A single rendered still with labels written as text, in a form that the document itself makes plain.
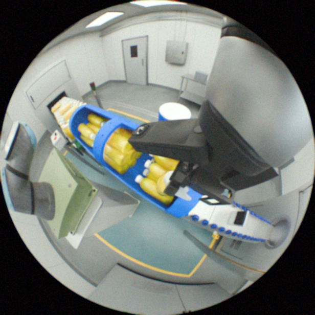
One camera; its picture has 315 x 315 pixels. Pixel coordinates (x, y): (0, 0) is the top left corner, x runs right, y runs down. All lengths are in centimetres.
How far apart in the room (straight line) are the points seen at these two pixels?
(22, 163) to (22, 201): 11
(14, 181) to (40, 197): 12
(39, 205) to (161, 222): 143
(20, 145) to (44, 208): 20
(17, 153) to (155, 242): 166
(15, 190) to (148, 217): 147
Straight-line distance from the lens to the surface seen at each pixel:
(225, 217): 76
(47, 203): 41
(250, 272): 74
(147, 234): 159
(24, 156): 37
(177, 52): 345
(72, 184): 33
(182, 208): 31
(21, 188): 38
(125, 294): 158
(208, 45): 354
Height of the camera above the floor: 149
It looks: 63 degrees down
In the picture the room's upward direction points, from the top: 5 degrees clockwise
